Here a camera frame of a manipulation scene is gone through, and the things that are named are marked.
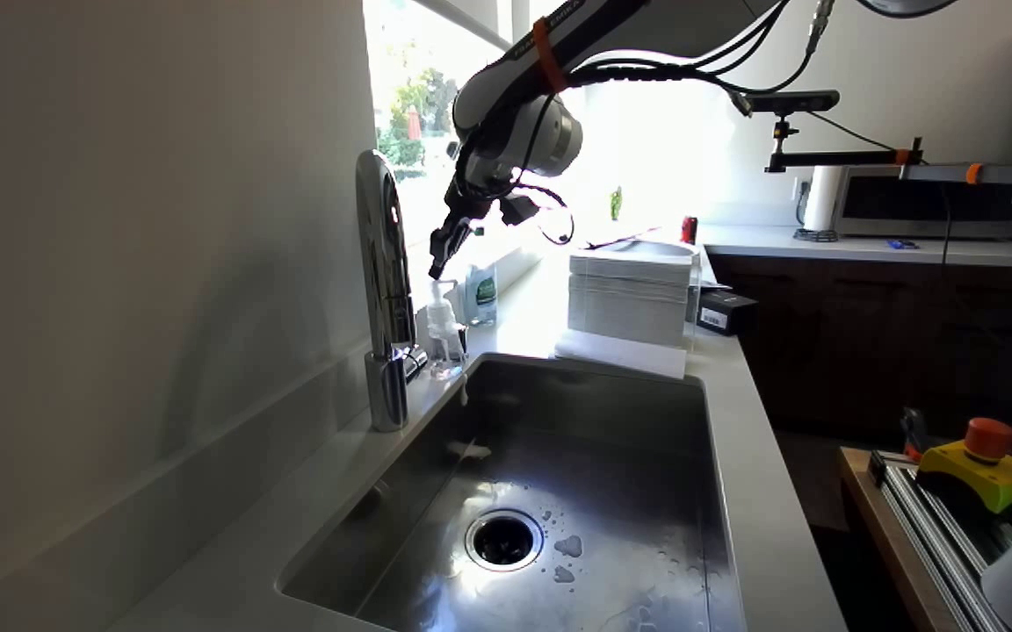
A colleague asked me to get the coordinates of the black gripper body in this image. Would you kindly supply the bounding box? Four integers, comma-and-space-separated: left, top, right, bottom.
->
446, 143, 508, 230

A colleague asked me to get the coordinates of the clear pump soap bottle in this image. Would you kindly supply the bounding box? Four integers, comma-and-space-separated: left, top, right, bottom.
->
413, 276, 470, 366

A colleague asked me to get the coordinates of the green label dish soap bottle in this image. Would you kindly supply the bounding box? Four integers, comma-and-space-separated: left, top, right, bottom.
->
465, 261, 506, 330

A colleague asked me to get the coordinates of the chrome arched faucet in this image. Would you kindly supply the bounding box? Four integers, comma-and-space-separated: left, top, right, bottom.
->
350, 147, 427, 435

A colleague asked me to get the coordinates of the white framed window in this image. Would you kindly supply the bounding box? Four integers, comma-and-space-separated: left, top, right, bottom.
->
360, 0, 534, 239

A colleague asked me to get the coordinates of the white box on counter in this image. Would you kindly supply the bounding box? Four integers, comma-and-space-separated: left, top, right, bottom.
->
566, 239, 694, 349

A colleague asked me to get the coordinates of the stainless steel sink basin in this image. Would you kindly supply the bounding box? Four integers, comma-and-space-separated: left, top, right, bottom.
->
275, 349, 747, 632

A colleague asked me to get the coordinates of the black cardboard box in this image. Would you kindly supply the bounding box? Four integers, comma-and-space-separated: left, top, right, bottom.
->
694, 287, 757, 337

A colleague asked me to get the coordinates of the round sink drain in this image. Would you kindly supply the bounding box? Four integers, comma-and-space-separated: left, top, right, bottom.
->
460, 503, 548, 575

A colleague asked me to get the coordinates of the white paper towel roll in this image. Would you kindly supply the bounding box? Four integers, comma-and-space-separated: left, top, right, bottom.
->
802, 160, 848, 239

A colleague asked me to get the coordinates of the dark wooden cabinet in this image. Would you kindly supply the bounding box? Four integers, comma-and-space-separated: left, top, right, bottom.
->
709, 249, 1012, 441

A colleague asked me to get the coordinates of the robot mounting stand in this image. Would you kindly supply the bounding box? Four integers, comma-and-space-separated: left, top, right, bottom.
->
835, 441, 1002, 632

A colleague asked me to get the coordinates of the yellow red emergency stop button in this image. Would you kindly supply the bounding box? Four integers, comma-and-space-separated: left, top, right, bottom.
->
912, 414, 1012, 515

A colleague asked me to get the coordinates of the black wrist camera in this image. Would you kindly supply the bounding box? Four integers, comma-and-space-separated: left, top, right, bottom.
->
497, 191, 541, 229

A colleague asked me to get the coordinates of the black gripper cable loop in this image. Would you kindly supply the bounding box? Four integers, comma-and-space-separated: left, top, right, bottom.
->
515, 180, 581, 249

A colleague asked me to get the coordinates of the black camera on boom stand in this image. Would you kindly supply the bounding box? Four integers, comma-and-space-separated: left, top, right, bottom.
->
727, 85, 1012, 180

